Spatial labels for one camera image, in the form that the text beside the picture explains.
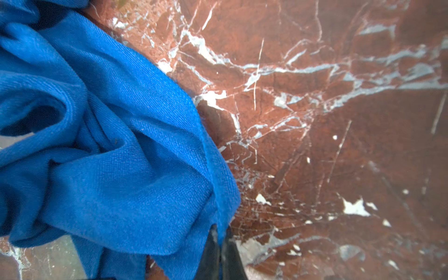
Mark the blue towel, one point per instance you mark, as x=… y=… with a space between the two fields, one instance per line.
x=110 y=150

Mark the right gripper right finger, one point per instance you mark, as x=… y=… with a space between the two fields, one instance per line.
x=232 y=266

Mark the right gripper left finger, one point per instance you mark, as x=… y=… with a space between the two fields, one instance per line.
x=209 y=265

